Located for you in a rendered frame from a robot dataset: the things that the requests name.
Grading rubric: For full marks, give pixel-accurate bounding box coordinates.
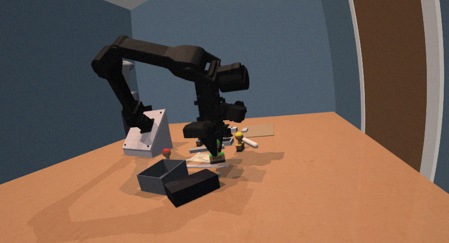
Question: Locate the white cylinder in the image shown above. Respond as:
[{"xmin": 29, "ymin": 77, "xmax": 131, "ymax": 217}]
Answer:
[{"xmin": 241, "ymin": 137, "xmax": 258, "ymax": 148}]

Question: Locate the cream inspection card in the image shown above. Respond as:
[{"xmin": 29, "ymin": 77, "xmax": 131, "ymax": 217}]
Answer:
[{"xmin": 186, "ymin": 152, "xmax": 210, "ymax": 163}]

